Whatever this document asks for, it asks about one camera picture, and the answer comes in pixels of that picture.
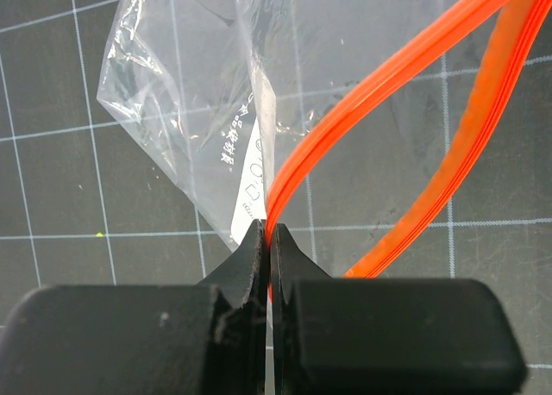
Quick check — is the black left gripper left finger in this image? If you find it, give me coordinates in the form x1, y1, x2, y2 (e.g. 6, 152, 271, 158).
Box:
1, 220, 269, 394

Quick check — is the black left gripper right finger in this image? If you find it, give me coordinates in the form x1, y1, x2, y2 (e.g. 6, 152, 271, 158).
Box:
270, 225, 527, 394

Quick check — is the clear bag with orange zipper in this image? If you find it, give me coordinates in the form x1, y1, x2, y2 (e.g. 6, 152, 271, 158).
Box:
97, 0, 551, 284

